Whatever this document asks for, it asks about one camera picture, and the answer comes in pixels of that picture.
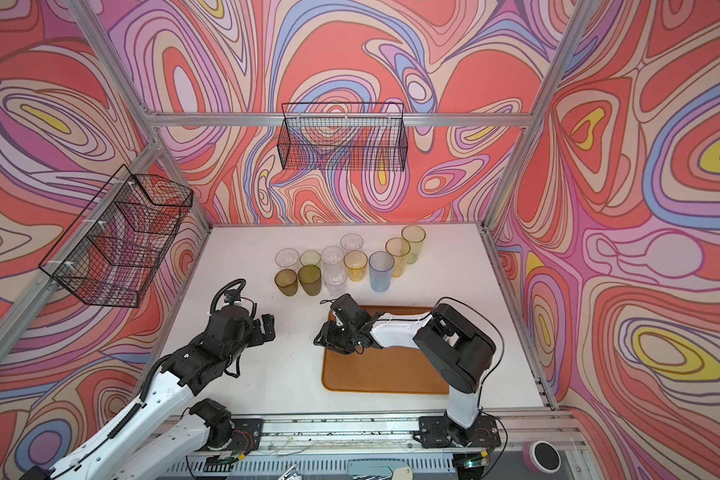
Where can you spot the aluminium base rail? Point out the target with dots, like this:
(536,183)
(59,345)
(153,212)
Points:
(286,437)

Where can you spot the black wire basket left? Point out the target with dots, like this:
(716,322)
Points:
(124,242)

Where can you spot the black wire basket back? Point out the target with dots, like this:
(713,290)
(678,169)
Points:
(343,136)

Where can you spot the black wire basket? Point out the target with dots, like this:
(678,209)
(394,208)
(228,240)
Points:
(343,136)
(124,242)

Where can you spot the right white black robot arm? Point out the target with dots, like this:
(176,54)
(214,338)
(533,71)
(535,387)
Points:
(460,352)

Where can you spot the clear glass back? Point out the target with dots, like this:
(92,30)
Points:
(351,242)

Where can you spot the clear faceted glass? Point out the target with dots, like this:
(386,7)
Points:
(288,258)

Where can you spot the brown plastic tray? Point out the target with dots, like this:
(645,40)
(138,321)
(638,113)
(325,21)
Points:
(395,370)

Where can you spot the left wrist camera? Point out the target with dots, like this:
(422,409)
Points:
(232,295)

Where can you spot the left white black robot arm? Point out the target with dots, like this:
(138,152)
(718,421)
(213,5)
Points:
(167,420)

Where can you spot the pale green glass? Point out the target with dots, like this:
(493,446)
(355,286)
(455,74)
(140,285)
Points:
(310,258)

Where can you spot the tall light green glass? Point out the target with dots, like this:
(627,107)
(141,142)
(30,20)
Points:
(415,235)

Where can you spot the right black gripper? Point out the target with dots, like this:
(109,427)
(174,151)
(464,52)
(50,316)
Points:
(327,336)

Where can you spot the pink tape roll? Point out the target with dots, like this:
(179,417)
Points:
(542,457)

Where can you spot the blue textured glass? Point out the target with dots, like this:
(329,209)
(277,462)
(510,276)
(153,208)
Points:
(381,267)

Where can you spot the short amber textured glass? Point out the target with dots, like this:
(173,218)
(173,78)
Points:
(287,282)

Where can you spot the tall clear glass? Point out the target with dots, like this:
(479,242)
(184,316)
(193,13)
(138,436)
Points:
(334,272)

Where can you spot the tall olive textured glass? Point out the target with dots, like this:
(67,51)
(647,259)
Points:
(310,279)

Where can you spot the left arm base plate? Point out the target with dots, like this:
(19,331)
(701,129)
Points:
(238,435)

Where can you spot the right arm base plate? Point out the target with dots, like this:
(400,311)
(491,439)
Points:
(442,432)

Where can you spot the tall yellow glass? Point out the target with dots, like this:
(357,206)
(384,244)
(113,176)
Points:
(399,249)

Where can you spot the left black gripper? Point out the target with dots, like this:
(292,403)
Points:
(258,337)

